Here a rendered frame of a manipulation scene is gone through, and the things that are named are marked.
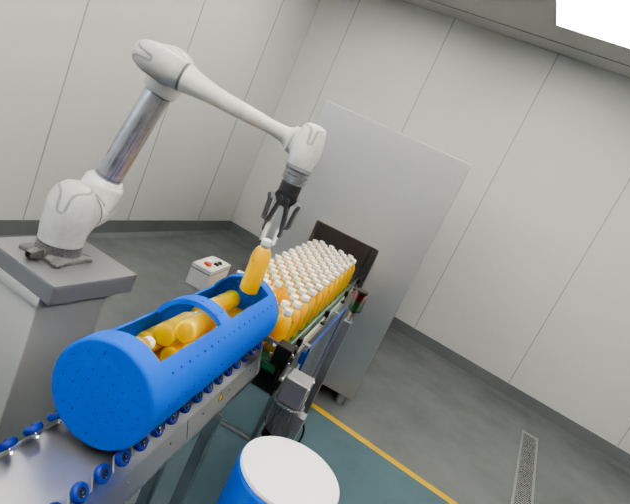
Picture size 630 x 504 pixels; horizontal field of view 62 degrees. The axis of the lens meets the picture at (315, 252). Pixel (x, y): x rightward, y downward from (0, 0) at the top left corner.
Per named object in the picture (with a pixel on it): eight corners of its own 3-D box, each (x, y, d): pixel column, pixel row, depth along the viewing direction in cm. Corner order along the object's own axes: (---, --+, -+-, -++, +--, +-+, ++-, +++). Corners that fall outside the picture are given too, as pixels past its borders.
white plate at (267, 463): (332, 534, 121) (330, 538, 122) (345, 465, 148) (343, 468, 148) (226, 480, 123) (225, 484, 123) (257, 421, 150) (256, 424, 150)
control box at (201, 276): (184, 281, 229) (192, 261, 227) (205, 273, 248) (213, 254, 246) (203, 292, 227) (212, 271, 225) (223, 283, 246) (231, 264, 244)
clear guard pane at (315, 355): (267, 436, 244) (308, 349, 232) (312, 375, 319) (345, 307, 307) (268, 436, 244) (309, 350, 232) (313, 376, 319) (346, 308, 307)
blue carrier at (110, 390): (32, 403, 129) (78, 313, 122) (200, 315, 212) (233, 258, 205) (120, 475, 125) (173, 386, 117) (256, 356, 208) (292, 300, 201)
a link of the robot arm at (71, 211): (26, 237, 176) (42, 177, 171) (52, 225, 194) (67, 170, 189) (72, 254, 178) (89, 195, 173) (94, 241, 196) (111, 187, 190)
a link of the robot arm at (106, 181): (51, 215, 193) (77, 205, 214) (89, 239, 195) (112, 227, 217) (156, 32, 176) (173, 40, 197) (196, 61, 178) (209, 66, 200)
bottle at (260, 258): (248, 283, 198) (265, 240, 193) (261, 293, 195) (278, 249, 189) (235, 285, 193) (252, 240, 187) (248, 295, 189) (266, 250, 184)
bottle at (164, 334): (178, 332, 154) (207, 316, 172) (160, 318, 155) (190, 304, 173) (167, 350, 156) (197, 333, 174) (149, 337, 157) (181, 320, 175)
